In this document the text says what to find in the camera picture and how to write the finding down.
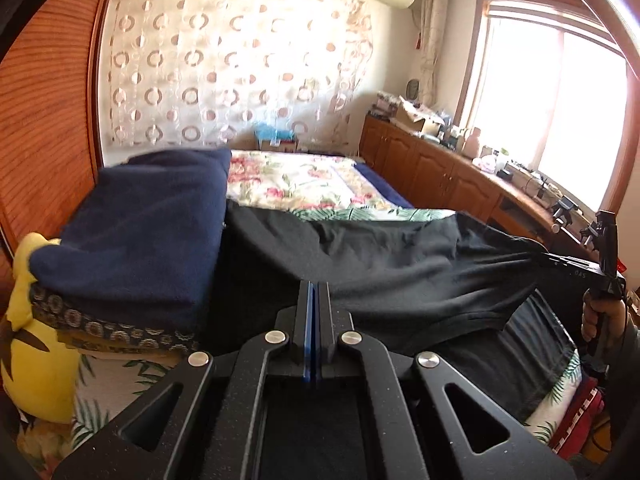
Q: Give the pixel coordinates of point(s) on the wooden louvered wardrobe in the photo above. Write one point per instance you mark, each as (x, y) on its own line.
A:
(50, 155)

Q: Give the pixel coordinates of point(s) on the open cardboard box on cabinet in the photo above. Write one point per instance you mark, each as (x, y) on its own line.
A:
(420, 119)

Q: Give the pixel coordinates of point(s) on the red patterned cloth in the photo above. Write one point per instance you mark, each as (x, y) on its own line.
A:
(573, 431)

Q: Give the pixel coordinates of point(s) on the wooden framed window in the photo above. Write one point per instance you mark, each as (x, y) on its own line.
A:
(546, 81)

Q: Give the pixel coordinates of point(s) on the sheer circle pattern curtain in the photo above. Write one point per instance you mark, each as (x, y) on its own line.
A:
(214, 72)

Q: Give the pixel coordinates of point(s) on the palm leaf print bedspread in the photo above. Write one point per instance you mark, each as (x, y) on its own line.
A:
(100, 399)

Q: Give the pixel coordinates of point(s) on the folded patterned cloth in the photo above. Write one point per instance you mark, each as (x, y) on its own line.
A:
(81, 331)

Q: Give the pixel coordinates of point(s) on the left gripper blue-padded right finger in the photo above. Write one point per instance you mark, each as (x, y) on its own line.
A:
(421, 418)

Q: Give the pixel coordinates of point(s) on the folded navy blue clothes stack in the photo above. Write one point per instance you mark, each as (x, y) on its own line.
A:
(142, 247)

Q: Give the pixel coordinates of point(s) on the blue tissue box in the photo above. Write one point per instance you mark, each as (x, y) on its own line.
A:
(272, 139)

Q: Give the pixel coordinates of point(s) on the navy blue blanket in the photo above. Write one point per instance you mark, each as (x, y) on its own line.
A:
(383, 187)

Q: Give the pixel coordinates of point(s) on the black printed t-shirt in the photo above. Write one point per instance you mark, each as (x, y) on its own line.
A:
(453, 286)

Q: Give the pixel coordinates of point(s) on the yellow plush toy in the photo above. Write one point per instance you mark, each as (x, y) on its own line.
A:
(35, 339)

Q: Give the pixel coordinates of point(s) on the person's right hand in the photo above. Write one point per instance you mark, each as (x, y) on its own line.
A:
(603, 319)

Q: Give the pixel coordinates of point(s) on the floral quilt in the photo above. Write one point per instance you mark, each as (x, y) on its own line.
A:
(293, 181)

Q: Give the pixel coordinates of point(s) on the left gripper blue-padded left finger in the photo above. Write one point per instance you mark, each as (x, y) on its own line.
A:
(147, 440)

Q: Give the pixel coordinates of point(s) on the long wooden sideboard cabinet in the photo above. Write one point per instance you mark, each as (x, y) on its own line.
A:
(432, 177)

